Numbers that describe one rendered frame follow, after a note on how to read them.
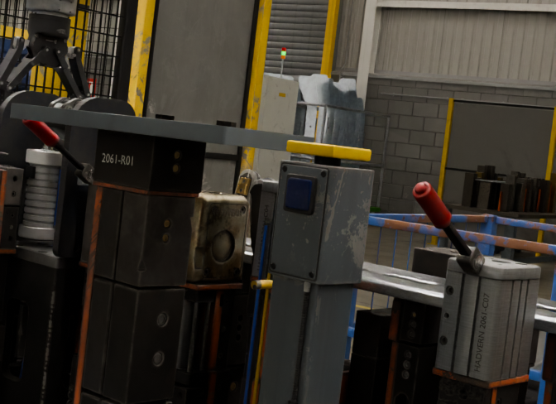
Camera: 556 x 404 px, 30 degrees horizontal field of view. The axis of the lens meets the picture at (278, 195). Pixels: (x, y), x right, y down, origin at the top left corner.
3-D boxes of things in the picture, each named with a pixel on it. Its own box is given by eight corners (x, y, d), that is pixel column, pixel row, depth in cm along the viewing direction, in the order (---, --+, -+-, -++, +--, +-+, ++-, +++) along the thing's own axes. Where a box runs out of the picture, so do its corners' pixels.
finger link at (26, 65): (51, 50, 187) (47, 45, 186) (11, 93, 182) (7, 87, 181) (39, 50, 190) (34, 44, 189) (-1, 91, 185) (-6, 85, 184)
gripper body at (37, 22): (43, 11, 183) (37, 64, 183) (81, 19, 189) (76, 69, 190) (18, 11, 188) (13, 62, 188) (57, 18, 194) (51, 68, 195)
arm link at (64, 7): (88, -13, 189) (85, 21, 189) (59, -12, 195) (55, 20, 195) (47, -22, 182) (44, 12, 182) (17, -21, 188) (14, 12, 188)
